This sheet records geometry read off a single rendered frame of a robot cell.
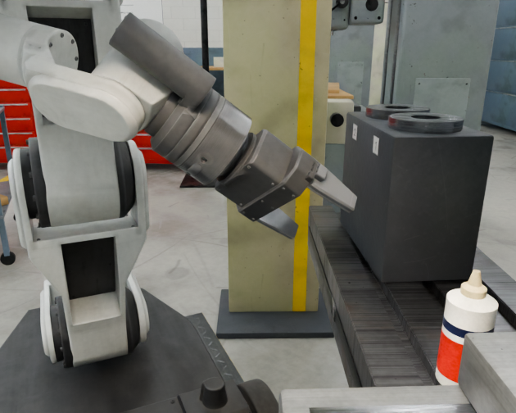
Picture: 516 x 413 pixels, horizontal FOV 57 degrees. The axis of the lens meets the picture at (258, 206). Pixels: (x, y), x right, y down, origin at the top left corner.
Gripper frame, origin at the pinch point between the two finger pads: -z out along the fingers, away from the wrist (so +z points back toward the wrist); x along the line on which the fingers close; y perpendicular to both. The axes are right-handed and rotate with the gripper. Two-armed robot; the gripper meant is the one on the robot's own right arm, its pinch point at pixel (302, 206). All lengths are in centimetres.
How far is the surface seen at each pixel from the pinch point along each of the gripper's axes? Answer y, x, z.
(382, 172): 8.0, 4.4, -6.7
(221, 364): 2, -79, -35
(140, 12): 641, -620, 101
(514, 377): -20.1, 23.7, -3.0
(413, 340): -10.3, 5.4, -14.5
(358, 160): 15.5, -3.3, -8.1
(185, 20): 660, -584, 30
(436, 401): -21.1, 18.2, -3.6
